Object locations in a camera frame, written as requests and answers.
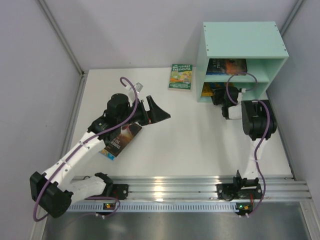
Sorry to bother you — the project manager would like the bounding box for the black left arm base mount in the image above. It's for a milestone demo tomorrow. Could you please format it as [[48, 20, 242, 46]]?
[[86, 172, 129, 200]]

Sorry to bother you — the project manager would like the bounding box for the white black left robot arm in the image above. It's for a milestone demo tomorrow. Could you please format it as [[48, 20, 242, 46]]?
[[29, 93, 171, 218]]

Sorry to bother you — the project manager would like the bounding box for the green Treehouse book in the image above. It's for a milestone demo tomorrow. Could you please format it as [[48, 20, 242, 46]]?
[[168, 64, 193, 91]]

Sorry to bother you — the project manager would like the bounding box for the grey slotted cable duct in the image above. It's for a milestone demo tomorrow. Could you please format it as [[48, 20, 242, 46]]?
[[66, 201, 253, 213]]

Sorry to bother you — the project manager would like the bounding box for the yellow 130-Storey Treehouse book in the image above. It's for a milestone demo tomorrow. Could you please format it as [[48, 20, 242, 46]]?
[[201, 82, 227, 97]]

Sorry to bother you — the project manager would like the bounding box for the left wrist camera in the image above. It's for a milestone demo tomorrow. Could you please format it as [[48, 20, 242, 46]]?
[[125, 82, 143, 93]]

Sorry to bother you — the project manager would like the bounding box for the Three Days to See book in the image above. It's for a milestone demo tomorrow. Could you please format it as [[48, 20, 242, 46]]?
[[104, 123, 142, 158]]

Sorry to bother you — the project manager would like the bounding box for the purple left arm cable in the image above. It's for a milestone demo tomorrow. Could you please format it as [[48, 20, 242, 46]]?
[[33, 76, 141, 223]]

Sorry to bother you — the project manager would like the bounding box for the blue Treehouse book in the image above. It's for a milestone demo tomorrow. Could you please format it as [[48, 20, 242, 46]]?
[[99, 149, 116, 161]]

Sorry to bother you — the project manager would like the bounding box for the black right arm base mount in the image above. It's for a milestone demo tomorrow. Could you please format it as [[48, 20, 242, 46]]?
[[216, 170, 263, 202]]

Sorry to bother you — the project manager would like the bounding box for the mint green shelf cabinet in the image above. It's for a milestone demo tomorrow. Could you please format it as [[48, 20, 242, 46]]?
[[194, 21, 289, 103]]

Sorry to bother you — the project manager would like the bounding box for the Animal Farm book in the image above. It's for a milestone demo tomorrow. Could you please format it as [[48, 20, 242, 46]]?
[[206, 71, 228, 76]]

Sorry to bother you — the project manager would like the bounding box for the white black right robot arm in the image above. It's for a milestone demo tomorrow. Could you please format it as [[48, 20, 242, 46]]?
[[211, 86, 277, 180]]

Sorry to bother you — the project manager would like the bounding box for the A Tale of Two Cities book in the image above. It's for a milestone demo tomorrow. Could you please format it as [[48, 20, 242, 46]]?
[[206, 58, 248, 75]]

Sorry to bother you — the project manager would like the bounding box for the aluminium rail frame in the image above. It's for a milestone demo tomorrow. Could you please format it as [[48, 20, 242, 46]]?
[[40, 0, 298, 202]]

